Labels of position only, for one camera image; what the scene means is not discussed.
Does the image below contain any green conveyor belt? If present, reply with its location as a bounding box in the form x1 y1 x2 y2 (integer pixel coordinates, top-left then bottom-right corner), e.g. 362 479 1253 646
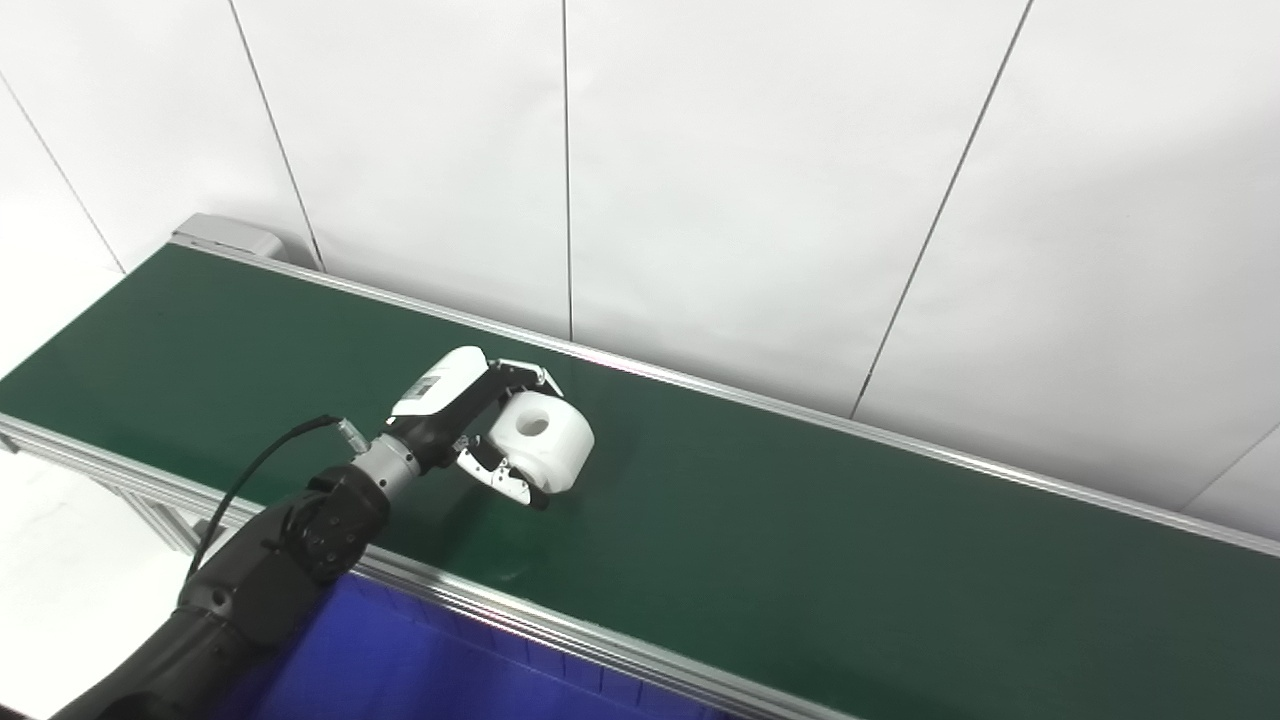
0 212 1280 720
0 244 1280 720

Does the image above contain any blue plastic bin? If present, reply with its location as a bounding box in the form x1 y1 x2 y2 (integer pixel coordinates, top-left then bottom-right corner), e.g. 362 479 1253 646
212 572 731 720

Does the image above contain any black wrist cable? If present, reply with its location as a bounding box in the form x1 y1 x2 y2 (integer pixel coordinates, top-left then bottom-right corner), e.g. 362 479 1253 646
184 414 373 583

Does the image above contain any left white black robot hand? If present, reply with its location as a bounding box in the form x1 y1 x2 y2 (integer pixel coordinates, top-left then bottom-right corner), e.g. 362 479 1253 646
384 345 565 511

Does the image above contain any aluminium conveyor leg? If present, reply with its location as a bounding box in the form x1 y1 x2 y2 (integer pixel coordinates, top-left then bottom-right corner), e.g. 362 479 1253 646
98 482 219 557

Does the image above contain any white round plastic part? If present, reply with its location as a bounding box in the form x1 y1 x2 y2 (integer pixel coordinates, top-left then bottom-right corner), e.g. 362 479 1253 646
486 391 596 494

